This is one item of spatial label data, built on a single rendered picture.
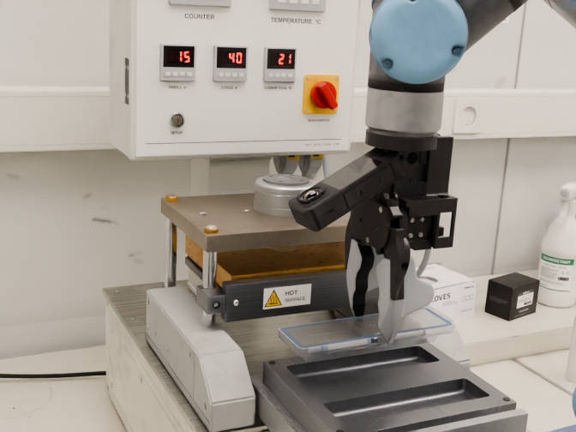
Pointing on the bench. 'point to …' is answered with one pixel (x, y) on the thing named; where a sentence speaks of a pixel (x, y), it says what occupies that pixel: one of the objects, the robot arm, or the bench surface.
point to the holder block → (381, 391)
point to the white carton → (450, 291)
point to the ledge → (513, 329)
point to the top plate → (249, 217)
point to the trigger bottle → (560, 255)
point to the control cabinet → (232, 87)
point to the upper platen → (268, 261)
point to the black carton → (512, 296)
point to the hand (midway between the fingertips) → (368, 321)
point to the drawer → (506, 423)
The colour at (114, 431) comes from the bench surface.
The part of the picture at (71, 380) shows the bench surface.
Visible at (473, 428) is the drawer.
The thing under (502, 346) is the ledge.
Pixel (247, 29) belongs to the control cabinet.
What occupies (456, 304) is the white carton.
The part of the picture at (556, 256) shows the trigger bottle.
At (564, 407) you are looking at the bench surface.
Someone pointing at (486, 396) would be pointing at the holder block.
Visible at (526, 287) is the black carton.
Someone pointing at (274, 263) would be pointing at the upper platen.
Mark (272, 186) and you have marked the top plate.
